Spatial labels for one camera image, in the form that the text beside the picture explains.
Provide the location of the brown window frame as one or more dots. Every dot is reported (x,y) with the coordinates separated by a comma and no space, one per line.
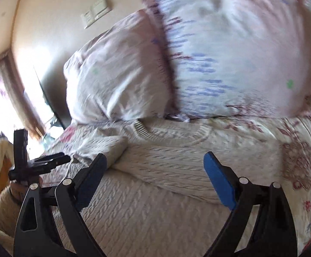
(18,91)

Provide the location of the lavender print pillow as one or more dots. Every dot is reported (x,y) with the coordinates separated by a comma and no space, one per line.
(238,45)

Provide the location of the person's left hand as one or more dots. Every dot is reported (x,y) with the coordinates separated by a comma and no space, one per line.
(17,191)

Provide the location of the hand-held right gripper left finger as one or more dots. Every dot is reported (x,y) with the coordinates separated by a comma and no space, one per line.
(91,182)

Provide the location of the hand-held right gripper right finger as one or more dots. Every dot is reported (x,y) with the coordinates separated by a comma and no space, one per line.
(219,179)

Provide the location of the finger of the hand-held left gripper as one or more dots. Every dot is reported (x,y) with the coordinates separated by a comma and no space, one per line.
(56,157)
(48,167)

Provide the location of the pink floral pillow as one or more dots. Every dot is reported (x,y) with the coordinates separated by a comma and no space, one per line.
(112,72)

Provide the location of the black flat panel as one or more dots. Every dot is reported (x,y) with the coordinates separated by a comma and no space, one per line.
(52,99)

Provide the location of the floral bed sheet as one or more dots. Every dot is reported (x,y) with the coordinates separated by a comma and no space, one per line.
(300,152)

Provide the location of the white wall switch panel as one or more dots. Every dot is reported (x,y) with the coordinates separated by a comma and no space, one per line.
(97,10)

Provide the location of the person's left forearm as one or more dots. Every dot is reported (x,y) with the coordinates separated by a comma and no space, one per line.
(0,216)

